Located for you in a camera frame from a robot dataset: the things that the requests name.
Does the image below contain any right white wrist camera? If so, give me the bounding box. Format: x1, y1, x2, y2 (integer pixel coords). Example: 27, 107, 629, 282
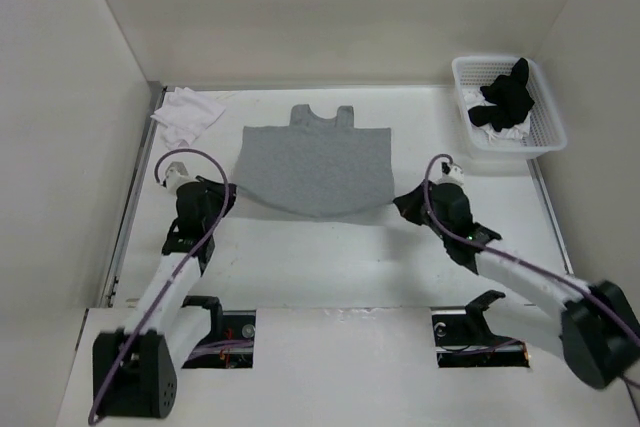
435, 161, 464, 187

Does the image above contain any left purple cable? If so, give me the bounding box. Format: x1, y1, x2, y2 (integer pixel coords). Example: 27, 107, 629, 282
87, 149, 236, 426

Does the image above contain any black tank top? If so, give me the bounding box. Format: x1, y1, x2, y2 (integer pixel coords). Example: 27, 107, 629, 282
469, 58, 535, 132

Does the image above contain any grey tank top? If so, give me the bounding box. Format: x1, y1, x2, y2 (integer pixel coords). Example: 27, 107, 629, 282
233, 104, 395, 219

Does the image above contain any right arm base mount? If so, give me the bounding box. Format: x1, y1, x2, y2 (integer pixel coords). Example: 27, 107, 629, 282
431, 309, 530, 368

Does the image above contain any purple cable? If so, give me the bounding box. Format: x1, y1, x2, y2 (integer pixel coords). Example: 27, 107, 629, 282
87, 149, 236, 426
423, 154, 640, 391

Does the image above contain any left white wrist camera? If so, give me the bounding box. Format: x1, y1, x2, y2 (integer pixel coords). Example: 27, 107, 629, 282
160, 161, 192, 194

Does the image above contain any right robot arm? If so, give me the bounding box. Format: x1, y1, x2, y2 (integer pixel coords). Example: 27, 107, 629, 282
393, 181, 639, 390

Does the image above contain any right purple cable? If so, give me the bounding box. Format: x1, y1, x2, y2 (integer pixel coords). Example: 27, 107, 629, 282
423, 154, 640, 391

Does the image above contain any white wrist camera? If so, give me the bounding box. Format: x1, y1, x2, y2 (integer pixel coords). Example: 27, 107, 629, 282
160, 161, 192, 194
435, 161, 464, 187

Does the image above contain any white tank top on table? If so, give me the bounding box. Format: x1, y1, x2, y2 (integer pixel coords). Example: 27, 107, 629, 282
151, 87, 226, 150

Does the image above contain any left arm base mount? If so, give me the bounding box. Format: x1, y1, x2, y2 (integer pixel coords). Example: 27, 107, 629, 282
183, 311, 257, 370

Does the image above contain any white plastic basket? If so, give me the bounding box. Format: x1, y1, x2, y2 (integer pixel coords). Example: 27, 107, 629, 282
451, 54, 567, 161

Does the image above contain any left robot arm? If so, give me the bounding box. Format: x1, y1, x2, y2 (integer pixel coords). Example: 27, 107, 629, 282
88, 174, 236, 426

